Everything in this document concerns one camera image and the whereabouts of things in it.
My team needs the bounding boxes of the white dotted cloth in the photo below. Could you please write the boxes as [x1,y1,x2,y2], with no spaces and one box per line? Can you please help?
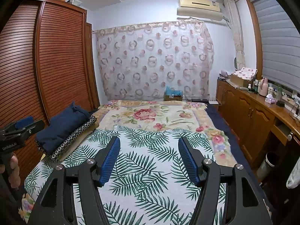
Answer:
[235,67,258,80]

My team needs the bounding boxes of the navy blue bed sheet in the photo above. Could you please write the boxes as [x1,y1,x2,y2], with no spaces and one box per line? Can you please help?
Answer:
[206,103,275,216]

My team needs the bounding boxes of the white patterned bag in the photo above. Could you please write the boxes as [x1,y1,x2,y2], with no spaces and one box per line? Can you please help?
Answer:
[286,164,300,189]

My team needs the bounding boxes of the pink thermos jug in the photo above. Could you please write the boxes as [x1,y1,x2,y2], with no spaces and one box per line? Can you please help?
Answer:
[259,77,268,96]

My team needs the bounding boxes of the sheer circle-print curtain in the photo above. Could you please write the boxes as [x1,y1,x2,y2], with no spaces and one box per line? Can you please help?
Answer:
[92,20,215,102]

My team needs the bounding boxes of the navy blue printed t-shirt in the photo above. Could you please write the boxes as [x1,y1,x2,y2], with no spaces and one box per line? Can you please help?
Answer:
[36,101,91,154]

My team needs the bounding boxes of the floral blanket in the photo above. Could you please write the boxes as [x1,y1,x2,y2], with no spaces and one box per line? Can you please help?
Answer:
[18,100,238,219]

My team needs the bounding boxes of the beige side curtain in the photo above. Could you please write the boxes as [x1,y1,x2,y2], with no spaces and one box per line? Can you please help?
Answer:
[224,0,246,72]

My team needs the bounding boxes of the cardboard box with blue bag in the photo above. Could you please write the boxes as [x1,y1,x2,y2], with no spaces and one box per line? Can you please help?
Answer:
[163,85,183,102]

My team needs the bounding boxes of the grey window blind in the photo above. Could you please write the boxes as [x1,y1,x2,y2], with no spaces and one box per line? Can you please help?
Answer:
[252,0,300,91]

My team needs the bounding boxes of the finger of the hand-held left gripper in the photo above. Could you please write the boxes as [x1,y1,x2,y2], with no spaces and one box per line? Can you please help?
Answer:
[3,115,45,137]

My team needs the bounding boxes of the long wooden cabinet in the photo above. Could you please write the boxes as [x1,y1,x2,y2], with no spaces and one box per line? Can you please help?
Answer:
[216,78,300,169]

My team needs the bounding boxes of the open cardboard box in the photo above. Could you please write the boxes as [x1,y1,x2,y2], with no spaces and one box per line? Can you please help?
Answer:
[230,73,254,88]

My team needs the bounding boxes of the dark circle-patterned garment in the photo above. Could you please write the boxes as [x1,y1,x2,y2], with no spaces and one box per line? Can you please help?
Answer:
[35,116,98,162]

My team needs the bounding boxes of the grey trash bin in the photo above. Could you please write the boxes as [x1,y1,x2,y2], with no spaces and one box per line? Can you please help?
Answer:
[256,152,279,181]

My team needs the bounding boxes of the palm leaf bed sheet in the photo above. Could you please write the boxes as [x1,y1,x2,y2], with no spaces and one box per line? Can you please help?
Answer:
[23,125,227,225]

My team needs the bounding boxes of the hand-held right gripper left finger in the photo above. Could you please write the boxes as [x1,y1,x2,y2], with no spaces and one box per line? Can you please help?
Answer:
[27,136,121,225]

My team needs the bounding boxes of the person's left hand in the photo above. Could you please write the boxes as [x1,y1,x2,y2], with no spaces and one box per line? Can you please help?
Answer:
[0,154,21,190]

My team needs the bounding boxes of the wall air conditioner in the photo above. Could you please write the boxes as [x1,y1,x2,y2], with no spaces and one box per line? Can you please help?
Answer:
[176,0,224,24]

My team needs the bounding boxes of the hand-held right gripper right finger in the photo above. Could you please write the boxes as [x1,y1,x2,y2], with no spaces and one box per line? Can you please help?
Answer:
[178,136,272,225]

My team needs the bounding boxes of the wooden louvered wardrobe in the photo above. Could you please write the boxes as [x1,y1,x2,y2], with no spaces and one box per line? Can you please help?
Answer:
[0,0,100,188]

